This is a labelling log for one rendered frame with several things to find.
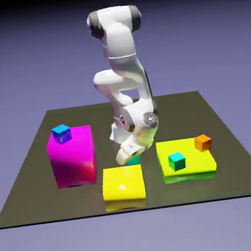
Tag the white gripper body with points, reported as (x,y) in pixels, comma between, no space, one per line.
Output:
(128,150)

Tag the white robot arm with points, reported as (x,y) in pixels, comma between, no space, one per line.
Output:
(119,48)

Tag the small green cube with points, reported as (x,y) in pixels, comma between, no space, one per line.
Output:
(134,160)

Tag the small cyan cube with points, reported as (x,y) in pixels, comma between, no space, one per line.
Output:
(177,161)

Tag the small blue cube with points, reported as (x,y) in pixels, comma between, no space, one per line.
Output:
(61,134)

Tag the small orange cube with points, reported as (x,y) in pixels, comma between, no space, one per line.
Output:
(203,143)

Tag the large magenta box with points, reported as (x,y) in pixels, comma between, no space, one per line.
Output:
(72,155)

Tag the large lime yellow box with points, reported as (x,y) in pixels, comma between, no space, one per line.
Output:
(187,159)

